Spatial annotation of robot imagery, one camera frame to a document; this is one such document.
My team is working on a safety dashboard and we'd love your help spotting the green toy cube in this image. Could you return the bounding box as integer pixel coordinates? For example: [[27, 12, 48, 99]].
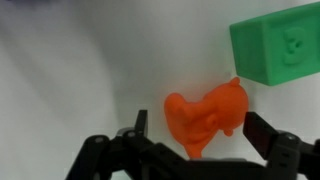
[[229, 1, 320, 87]]

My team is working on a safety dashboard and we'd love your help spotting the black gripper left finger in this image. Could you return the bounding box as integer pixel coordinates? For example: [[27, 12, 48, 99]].
[[64, 109, 158, 180]]

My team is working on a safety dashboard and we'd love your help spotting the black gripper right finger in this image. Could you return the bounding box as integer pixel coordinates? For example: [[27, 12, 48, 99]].
[[243, 111, 320, 180]]

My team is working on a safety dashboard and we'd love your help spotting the orange toy animal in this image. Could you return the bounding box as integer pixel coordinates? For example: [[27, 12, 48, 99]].
[[163, 76, 250, 160]]

